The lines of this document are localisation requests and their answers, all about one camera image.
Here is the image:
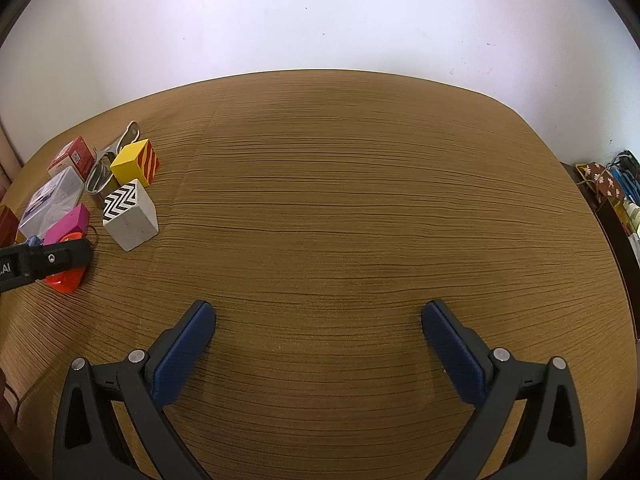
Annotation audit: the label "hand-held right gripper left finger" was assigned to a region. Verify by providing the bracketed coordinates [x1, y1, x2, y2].
[52, 300, 216, 480]

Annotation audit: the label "metal tongs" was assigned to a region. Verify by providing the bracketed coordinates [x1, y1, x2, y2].
[84, 120, 144, 209]

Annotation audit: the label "small red cardboard box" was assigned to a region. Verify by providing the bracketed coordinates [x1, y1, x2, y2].
[48, 136, 96, 172]

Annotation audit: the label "clear plastic box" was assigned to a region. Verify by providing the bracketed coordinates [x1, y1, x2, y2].
[18, 166, 85, 242]

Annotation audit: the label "yellow striped wooden cube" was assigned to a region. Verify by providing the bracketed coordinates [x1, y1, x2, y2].
[109, 138, 160, 187]

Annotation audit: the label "white cube with zigzag print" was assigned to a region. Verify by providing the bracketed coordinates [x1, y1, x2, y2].
[102, 178, 159, 252]

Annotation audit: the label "pink block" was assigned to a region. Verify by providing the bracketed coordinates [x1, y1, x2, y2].
[43, 203, 91, 246]

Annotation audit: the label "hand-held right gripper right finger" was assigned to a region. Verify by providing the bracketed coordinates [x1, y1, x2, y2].
[421, 300, 587, 480]

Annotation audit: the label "dark red flat box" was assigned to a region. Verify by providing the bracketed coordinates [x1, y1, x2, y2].
[0, 204, 21, 247]

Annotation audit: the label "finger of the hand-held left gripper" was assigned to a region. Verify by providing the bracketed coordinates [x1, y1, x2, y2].
[21, 237, 94, 283]

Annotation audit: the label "brown floral pouch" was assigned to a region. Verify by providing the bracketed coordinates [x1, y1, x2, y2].
[584, 161, 625, 202]

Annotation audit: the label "dark wooden shelf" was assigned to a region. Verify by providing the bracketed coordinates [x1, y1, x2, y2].
[559, 159, 640, 341]

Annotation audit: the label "orange plastic piece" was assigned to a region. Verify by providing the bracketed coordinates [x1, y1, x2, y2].
[44, 232, 87, 295]

